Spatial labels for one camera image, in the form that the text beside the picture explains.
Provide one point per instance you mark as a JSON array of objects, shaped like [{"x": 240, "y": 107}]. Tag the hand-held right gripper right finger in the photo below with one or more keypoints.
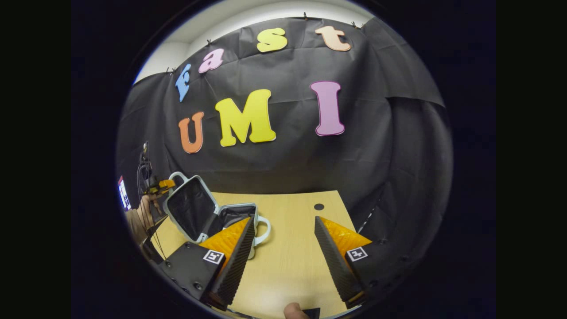
[{"x": 334, "y": 261}]

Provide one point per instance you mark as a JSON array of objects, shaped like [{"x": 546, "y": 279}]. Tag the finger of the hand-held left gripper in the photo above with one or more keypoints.
[{"x": 166, "y": 184}]

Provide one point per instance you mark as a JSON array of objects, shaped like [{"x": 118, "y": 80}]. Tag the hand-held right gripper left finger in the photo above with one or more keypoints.
[{"x": 237, "y": 266}]

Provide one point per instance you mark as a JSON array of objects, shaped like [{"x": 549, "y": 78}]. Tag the small white suitcase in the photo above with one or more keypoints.
[{"x": 190, "y": 208}]

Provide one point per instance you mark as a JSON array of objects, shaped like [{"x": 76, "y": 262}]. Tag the small bright screen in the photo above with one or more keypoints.
[{"x": 124, "y": 195}]

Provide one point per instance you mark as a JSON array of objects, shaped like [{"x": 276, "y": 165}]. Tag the black backdrop cloth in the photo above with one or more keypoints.
[{"x": 283, "y": 164}]

